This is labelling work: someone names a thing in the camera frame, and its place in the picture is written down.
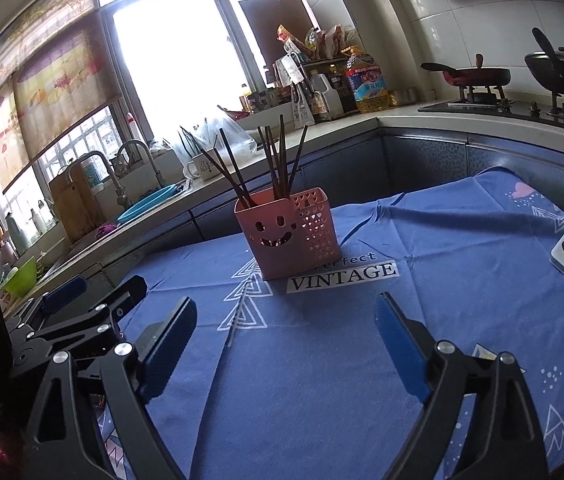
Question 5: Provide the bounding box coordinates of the red frying pan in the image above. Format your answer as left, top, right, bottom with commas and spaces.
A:
419, 54, 512, 88

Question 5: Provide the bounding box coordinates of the pink plastic utensil holder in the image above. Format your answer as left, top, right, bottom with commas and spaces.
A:
234, 187, 341, 281

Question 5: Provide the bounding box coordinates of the yellow cooking oil bottle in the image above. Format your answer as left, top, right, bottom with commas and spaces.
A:
344, 47, 388, 113

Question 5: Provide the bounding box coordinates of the bundle of chopsticks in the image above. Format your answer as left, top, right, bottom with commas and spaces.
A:
199, 114, 309, 209

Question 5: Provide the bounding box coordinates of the blue printed tablecloth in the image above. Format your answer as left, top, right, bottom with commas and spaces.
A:
97, 165, 564, 480

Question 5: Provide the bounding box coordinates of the white knife block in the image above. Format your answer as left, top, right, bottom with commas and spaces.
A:
289, 82, 315, 128

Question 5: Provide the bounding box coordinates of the steel kitchen faucet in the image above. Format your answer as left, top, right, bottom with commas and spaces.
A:
114, 140, 168, 188
67, 150, 130, 208

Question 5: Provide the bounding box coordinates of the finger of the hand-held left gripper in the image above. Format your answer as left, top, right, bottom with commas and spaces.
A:
7, 276, 88, 333
9, 276, 148, 376

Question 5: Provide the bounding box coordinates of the blue plastic basin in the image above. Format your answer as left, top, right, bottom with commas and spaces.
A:
116, 184, 188, 225

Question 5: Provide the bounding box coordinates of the green plastic bowl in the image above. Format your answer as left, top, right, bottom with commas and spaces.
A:
1, 257, 38, 297

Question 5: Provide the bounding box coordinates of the printed roller blind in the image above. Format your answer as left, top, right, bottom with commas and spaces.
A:
0, 0, 124, 163

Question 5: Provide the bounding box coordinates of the white plastic jug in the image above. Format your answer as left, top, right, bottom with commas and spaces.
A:
309, 72, 335, 121

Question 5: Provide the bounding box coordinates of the kitchen counter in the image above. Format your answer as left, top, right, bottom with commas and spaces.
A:
2, 102, 564, 311

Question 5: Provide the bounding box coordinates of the black wok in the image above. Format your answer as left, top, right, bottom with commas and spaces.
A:
524, 27, 564, 101

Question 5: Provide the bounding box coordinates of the white mug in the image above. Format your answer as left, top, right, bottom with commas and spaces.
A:
182, 155, 220, 181

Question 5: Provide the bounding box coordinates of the teal cup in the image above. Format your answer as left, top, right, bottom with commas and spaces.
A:
84, 162, 105, 193

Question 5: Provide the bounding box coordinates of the wooden cutting board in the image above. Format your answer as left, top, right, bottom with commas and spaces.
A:
48, 162, 108, 243

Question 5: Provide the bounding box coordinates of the gas stove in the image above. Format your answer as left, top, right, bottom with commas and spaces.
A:
417, 85, 564, 136

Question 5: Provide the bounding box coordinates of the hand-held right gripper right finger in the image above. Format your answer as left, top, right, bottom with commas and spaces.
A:
373, 291, 550, 480

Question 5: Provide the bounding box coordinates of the clear plastic bag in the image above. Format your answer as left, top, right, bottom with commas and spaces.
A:
172, 115, 258, 166

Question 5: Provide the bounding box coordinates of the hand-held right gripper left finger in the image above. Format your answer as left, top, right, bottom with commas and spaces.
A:
22, 296, 199, 480

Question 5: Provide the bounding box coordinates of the row of snack packets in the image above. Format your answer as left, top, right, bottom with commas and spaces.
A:
274, 25, 363, 61

